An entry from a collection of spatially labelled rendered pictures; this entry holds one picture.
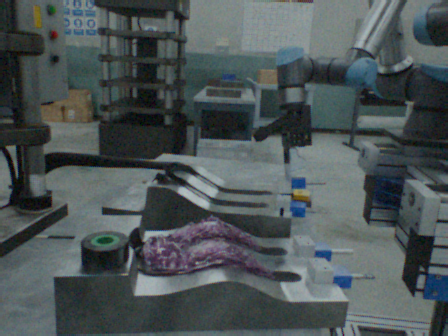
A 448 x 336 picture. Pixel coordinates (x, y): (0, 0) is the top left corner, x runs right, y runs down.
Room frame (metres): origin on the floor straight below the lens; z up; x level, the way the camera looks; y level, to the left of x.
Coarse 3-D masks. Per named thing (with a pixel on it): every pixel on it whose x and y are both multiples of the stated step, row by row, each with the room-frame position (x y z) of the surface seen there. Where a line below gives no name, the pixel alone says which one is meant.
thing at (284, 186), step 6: (282, 174) 1.12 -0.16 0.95; (282, 180) 1.11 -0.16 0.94; (294, 180) 1.11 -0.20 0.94; (300, 180) 1.11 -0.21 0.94; (306, 180) 1.12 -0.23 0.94; (312, 180) 1.12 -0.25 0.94; (318, 180) 1.12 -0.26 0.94; (324, 180) 1.11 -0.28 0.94; (282, 186) 1.11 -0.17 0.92; (288, 186) 1.11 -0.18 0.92; (294, 186) 1.11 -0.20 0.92; (300, 186) 1.10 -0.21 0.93; (282, 192) 1.11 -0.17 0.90; (288, 192) 1.10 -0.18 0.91
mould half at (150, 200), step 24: (192, 168) 1.22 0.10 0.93; (144, 192) 1.17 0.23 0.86; (168, 192) 1.01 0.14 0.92; (216, 192) 1.12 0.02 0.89; (144, 216) 1.02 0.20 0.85; (168, 216) 1.01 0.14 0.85; (192, 216) 1.00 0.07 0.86; (216, 216) 0.98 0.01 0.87; (240, 216) 0.97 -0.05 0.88; (264, 216) 0.96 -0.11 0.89; (288, 216) 0.96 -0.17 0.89
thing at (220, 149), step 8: (200, 144) 4.59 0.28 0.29; (208, 144) 4.59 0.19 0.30; (216, 144) 4.59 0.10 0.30; (224, 144) 4.59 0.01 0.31; (232, 144) 4.59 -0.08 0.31; (248, 144) 4.59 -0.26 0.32; (200, 152) 4.22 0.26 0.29; (208, 152) 4.22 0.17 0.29; (216, 152) 4.22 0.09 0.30; (224, 152) 4.22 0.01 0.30; (232, 152) 4.22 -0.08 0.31; (240, 152) 4.22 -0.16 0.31; (248, 152) 4.22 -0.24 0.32; (240, 160) 4.22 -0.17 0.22; (248, 160) 4.21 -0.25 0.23
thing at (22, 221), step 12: (0, 204) 1.21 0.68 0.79; (60, 204) 1.23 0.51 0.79; (0, 216) 1.12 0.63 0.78; (12, 216) 1.12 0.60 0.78; (24, 216) 1.12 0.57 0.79; (36, 216) 1.13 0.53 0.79; (48, 216) 1.16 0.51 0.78; (60, 216) 1.22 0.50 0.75; (0, 228) 1.04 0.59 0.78; (12, 228) 1.04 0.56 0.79; (24, 228) 1.05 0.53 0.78; (36, 228) 1.10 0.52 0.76; (0, 240) 0.97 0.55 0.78; (12, 240) 1.00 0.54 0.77; (24, 240) 1.05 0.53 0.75; (0, 252) 0.96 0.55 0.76
